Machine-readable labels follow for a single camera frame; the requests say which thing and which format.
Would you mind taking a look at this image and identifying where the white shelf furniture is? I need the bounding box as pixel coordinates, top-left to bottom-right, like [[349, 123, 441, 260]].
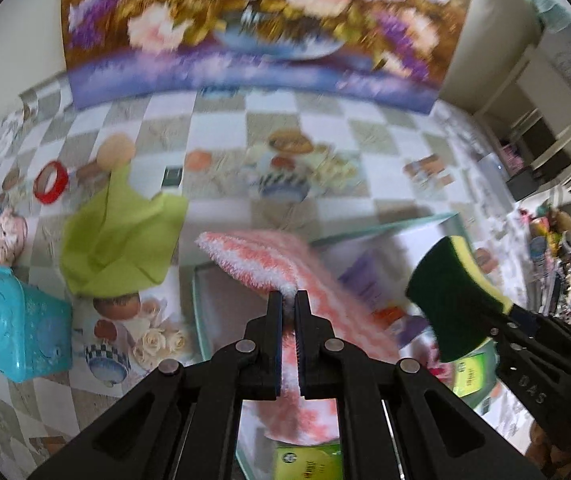
[[475, 30, 571, 201]]

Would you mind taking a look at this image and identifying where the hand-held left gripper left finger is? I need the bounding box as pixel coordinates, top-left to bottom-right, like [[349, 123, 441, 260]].
[[28, 290, 286, 480]]

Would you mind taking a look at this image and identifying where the yellow green sponge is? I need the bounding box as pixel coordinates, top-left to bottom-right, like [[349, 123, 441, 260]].
[[405, 236, 513, 363]]

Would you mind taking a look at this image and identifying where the green packet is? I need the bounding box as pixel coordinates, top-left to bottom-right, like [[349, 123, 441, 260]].
[[453, 340, 496, 398], [273, 442, 343, 480]]

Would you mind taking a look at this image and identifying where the glass tray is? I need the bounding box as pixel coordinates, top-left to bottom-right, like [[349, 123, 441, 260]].
[[192, 212, 503, 480]]

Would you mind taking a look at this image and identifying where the floral painting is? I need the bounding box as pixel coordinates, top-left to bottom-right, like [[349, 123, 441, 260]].
[[60, 0, 481, 113]]

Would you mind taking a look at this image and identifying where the purple printed packet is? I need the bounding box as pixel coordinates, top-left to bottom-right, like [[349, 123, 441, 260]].
[[396, 317, 433, 348], [338, 250, 406, 331]]

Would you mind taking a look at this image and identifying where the teal plastic box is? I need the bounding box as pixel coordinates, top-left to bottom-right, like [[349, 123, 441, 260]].
[[0, 267, 74, 384]]

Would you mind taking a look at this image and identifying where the lime green cloth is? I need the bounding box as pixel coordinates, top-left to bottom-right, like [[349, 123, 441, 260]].
[[60, 165, 190, 297]]

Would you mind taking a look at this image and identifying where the pink red pipe cleaner craft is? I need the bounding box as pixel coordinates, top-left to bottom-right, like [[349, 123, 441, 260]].
[[425, 345, 453, 381]]

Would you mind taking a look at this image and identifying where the red tape ring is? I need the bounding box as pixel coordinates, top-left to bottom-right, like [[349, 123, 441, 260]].
[[33, 160, 70, 205]]

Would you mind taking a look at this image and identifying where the checkered printed tablecloth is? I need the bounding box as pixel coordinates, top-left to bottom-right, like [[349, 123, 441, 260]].
[[0, 77, 531, 480]]

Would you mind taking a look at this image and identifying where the pile of assorted clutter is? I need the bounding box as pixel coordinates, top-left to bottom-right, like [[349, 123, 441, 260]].
[[520, 200, 571, 321]]

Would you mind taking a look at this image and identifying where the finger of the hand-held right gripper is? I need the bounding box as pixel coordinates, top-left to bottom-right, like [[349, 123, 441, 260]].
[[508, 305, 571, 352], [486, 322, 571, 377]]

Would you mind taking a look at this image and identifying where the pink white fluffy cloth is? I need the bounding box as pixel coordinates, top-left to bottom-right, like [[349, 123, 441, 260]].
[[196, 230, 401, 446]]

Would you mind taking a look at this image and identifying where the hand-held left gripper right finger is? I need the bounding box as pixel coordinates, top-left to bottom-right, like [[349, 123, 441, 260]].
[[295, 290, 549, 480]]

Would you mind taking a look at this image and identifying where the black box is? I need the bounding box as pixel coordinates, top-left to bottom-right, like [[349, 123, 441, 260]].
[[505, 172, 541, 201]]

